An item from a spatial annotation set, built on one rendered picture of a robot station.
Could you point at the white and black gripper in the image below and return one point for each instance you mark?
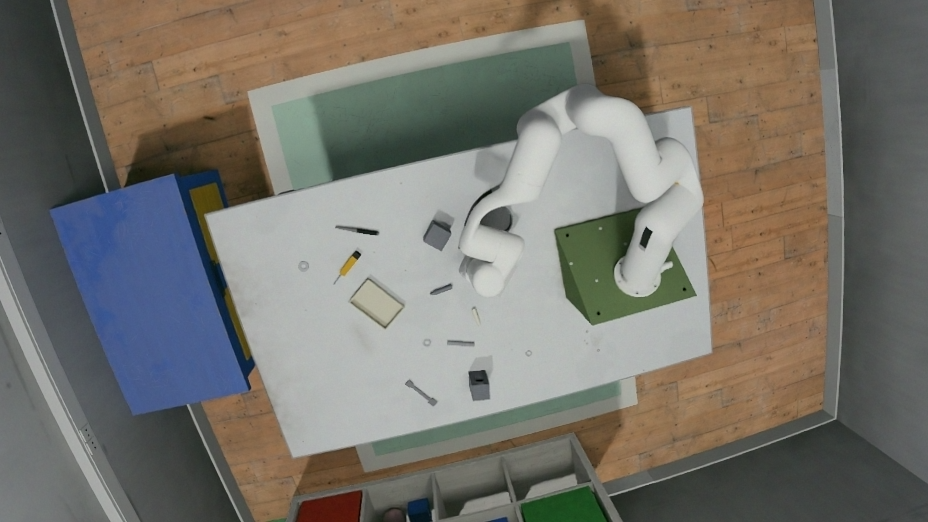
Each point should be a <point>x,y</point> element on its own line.
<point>462,268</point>

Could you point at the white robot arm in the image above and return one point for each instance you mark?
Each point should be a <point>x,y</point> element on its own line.
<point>648,174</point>

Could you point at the beige open rectangular tray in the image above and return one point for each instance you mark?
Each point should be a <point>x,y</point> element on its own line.
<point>373,303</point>

